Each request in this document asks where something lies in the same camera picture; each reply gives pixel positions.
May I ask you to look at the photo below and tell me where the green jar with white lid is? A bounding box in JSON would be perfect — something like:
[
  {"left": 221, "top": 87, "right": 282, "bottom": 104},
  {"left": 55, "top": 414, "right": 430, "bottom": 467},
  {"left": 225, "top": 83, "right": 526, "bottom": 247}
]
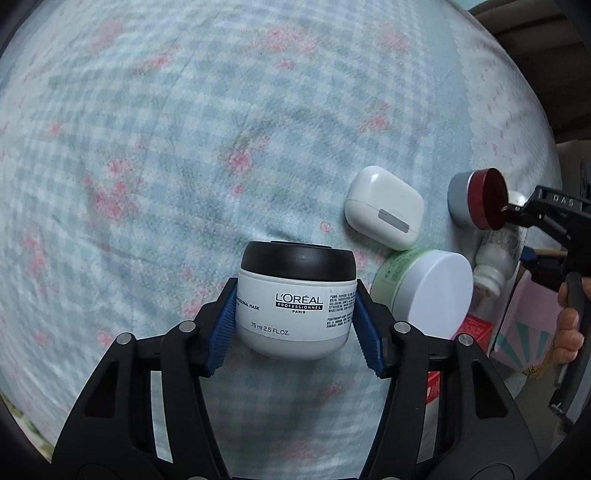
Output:
[{"left": 372, "top": 249, "right": 475, "bottom": 341}]

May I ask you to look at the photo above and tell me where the checked floral blanket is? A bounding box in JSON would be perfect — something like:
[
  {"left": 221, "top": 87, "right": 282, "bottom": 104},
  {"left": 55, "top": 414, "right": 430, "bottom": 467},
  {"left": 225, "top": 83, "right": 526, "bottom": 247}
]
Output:
[{"left": 0, "top": 0, "right": 565, "bottom": 480}]

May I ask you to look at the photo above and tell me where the dark brown furniture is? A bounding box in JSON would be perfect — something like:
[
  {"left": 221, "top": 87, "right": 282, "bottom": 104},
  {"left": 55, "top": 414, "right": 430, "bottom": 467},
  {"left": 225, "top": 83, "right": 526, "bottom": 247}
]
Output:
[{"left": 468, "top": 0, "right": 591, "bottom": 144}]

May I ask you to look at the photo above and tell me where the green patterned cloth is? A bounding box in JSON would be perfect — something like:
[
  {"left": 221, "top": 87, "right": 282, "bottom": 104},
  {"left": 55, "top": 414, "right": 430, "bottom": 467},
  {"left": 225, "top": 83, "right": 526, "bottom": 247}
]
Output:
[{"left": 7, "top": 404, "right": 54, "bottom": 462}]

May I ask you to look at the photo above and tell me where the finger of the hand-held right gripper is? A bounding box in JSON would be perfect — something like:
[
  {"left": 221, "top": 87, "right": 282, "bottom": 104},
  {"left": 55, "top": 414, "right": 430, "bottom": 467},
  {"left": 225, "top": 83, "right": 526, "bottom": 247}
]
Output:
[
  {"left": 501, "top": 185, "right": 591, "bottom": 252},
  {"left": 521, "top": 247, "right": 575, "bottom": 283}
]

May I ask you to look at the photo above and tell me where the white earbuds case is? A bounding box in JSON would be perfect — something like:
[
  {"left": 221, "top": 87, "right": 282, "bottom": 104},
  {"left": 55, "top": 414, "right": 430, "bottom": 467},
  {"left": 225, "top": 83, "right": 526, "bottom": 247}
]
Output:
[{"left": 344, "top": 166, "right": 424, "bottom": 251}]

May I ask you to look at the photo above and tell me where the small white bottle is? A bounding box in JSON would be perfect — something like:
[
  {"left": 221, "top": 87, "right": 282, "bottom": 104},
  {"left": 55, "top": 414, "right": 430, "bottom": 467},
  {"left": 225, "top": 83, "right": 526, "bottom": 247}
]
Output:
[{"left": 473, "top": 228, "right": 523, "bottom": 296}]

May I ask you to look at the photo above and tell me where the red box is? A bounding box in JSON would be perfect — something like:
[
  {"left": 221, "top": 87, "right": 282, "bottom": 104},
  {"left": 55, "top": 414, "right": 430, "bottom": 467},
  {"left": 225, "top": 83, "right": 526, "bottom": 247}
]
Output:
[{"left": 426, "top": 316, "right": 498, "bottom": 401}]

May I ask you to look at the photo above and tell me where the pink box with teal rays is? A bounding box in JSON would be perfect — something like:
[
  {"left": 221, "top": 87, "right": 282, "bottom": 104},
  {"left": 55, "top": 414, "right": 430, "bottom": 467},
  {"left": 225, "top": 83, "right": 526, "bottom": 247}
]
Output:
[{"left": 489, "top": 268, "right": 591, "bottom": 385}]

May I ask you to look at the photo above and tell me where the person's right hand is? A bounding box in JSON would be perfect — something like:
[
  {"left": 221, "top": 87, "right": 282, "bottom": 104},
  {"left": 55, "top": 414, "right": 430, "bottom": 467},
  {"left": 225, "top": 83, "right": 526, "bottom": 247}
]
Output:
[{"left": 555, "top": 277, "right": 591, "bottom": 366}]

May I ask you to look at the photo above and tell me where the silver jar with red lid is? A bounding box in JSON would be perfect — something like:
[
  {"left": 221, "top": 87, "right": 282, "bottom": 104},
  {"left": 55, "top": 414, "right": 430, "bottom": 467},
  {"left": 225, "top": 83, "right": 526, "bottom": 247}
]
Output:
[{"left": 447, "top": 168, "right": 511, "bottom": 232}]

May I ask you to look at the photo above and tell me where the white jar with black lid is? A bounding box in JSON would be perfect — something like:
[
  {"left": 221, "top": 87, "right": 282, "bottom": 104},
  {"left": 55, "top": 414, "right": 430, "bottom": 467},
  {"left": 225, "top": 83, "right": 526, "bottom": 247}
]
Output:
[{"left": 235, "top": 240, "right": 358, "bottom": 361}]

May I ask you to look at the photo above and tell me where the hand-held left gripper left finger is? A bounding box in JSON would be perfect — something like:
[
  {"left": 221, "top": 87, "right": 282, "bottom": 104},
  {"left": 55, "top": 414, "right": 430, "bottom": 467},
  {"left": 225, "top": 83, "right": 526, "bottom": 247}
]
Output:
[{"left": 48, "top": 277, "right": 241, "bottom": 480}]

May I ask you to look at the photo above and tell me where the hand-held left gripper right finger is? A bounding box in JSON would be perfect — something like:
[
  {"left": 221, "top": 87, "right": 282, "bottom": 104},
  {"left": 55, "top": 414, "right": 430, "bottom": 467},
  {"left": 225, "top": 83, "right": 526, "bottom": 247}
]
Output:
[{"left": 352, "top": 279, "right": 542, "bottom": 480}]

